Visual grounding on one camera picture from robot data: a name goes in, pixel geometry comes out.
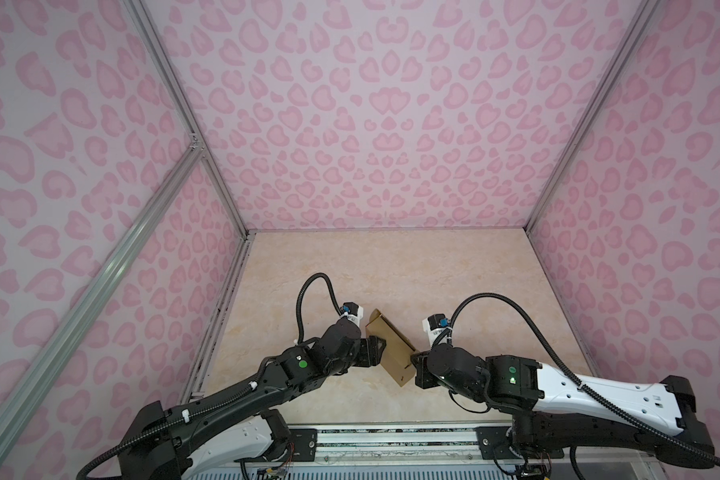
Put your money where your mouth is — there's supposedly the brown cardboard paper box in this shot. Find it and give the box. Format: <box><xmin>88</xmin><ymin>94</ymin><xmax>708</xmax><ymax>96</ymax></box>
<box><xmin>365</xmin><ymin>309</ymin><xmax>419</xmax><ymax>387</ymax></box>

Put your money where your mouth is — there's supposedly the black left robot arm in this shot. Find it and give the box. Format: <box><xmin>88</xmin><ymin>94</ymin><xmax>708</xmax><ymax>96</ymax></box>
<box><xmin>117</xmin><ymin>318</ymin><xmax>386</xmax><ymax>479</ymax></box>

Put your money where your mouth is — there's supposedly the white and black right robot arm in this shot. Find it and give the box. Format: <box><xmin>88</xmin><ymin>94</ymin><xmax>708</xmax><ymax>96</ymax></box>
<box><xmin>411</xmin><ymin>344</ymin><xmax>715</xmax><ymax>469</ymax></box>

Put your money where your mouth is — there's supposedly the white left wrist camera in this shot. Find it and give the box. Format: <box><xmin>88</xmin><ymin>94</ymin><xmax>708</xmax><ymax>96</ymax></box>
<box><xmin>340</xmin><ymin>302</ymin><xmax>364</xmax><ymax>328</ymax></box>

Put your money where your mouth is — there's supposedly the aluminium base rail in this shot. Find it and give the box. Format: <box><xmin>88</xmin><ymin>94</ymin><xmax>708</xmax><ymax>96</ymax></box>
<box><xmin>134</xmin><ymin>419</ymin><xmax>667</xmax><ymax>480</ymax></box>

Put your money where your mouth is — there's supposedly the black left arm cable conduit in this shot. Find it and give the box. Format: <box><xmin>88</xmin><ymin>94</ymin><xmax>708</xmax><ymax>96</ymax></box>
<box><xmin>295</xmin><ymin>272</ymin><xmax>344</xmax><ymax>344</ymax></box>

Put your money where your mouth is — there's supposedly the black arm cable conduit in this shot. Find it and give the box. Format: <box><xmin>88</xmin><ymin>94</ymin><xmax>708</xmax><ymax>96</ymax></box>
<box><xmin>446</xmin><ymin>292</ymin><xmax>720</xmax><ymax>475</ymax></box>
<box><xmin>295</xmin><ymin>272</ymin><xmax>344</xmax><ymax>344</ymax></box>

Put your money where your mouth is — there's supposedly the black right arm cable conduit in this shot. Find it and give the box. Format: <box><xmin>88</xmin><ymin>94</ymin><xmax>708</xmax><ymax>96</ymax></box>
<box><xmin>446</xmin><ymin>292</ymin><xmax>720</xmax><ymax>475</ymax></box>

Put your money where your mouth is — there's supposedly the aluminium diagonal left wall bar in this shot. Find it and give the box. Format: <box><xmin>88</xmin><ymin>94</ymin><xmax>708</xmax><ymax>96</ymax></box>
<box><xmin>0</xmin><ymin>147</ymin><xmax>203</xmax><ymax>467</ymax></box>

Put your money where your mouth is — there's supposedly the aluminium back left corner post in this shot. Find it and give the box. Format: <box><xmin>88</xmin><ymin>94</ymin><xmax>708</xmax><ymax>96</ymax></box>
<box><xmin>122</xmin><ymin>0</ymin><xmax>249</xmax><ymax>239</ymax></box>

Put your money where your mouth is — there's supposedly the aluminium corner post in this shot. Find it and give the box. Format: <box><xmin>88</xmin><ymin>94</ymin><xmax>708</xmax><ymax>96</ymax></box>
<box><xmin>122</xmin><ymin>0</ymin><xmax>249</xmax><ymax>239</ymax></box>
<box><xmin>523</xmin><ymin>0</ymin><xmax>665</xmax><ymax>236</ymax></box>

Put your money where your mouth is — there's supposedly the aluminium back right corner post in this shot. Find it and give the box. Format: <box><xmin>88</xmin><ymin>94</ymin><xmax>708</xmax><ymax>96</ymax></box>
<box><xmin>523</xmin><ymin>0</ymin><xmax>665</xmax><ymax>236</ymax></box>

